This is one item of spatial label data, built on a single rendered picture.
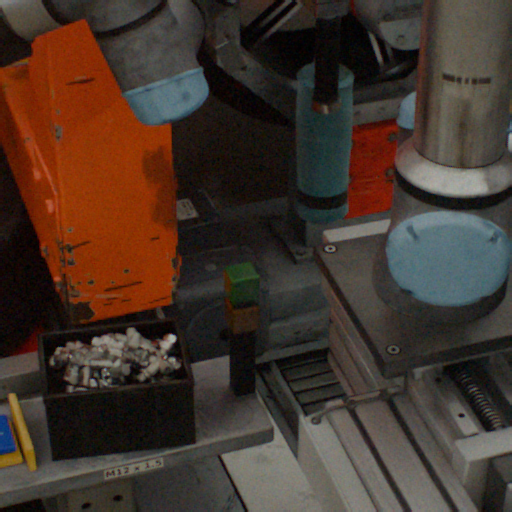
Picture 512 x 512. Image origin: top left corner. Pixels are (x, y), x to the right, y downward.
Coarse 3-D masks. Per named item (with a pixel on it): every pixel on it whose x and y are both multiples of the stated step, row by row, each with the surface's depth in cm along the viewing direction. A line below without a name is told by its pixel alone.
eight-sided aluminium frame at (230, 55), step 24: (216, 24) 203; (216, 48) 205; (240, 48) 211; (240, 72) 210; (264, 72) 211; (264, 96) 214; (288, 96) 215; (360, 96) 226; (384, 96) 223; (360, 120) 223
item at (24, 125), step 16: (0, 80) 216; (16, 80) 216; (0, 96) 218; (16, 96) 211; (0, 112) 222; (16, 112) 207; (32, 112) 201; (0, 128) 227; (16, 128) 206; (32, 128) 202; (16, 144) 209; (32, 144) 199; (16, 160) 213; (32, 160) 196; (16, 176) 218; (32, 176) 198; (32, 192) 202; (32, 208) 206
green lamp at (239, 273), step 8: (240, 264) 177; (248, 264) 177; (224, 272) 176; (232, 272) 175; (240, 272) 175; (248, 272) 175; (224, 280) 177; (232, 280) 174; (240, 280) 174; (248, 280) 174; (256, 280) 175; (224, 288) 178; (232, 288) 174; (240, 288) 175; (248, 288) 175; (256, 288) 176; (232, 296) 175; (240, 296) 175; (248, 296) 176; (256, 296) 176
